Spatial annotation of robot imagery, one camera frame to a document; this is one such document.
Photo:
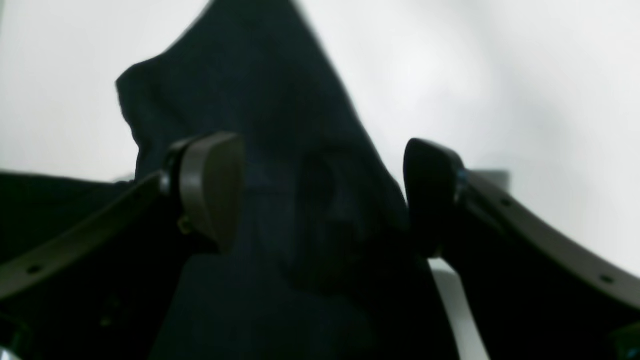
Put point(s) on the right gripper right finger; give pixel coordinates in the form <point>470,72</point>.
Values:
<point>534,293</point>

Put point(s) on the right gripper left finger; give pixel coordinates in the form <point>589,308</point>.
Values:
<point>89,269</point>

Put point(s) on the black T-shirt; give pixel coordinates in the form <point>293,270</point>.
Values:
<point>322,267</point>

